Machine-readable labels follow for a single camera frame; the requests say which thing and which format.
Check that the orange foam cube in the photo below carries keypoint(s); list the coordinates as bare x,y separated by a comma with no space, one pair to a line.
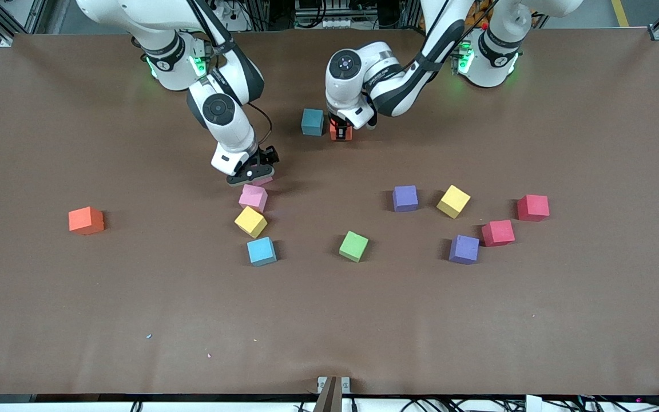
86,221
348,135

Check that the pink foam cube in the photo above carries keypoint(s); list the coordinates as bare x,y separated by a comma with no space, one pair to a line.
253,198
265,181

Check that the blue foam cube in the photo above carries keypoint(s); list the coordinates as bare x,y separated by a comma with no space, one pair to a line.
261,252
312,122

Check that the purple foam cube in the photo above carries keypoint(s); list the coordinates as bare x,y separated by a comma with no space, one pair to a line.
405,198
464,249

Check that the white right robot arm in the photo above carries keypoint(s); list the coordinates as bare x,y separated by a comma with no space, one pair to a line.
237,130

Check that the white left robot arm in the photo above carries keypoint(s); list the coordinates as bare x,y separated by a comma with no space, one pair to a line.
364,63

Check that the yellow foam cube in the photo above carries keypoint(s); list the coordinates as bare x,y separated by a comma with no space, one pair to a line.
250,222
453,201

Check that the metal equipment rack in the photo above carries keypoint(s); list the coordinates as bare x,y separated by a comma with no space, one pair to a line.
335,11

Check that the green foam cube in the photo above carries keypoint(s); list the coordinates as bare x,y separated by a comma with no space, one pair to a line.
353,246

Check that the white power strip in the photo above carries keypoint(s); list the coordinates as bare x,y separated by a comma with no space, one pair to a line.
237,22

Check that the pile of orange objects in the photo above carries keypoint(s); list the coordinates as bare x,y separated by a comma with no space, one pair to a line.
481,8

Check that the brown table cover sheet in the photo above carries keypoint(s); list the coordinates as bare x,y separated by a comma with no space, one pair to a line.
329,320

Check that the red foam cube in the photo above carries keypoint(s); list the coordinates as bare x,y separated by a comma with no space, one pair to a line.
497,233
532,208

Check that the metal table edge bracket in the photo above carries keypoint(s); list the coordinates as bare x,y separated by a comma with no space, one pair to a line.
345,384

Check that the white table edge rail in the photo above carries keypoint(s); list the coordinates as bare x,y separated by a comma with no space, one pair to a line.
78,407

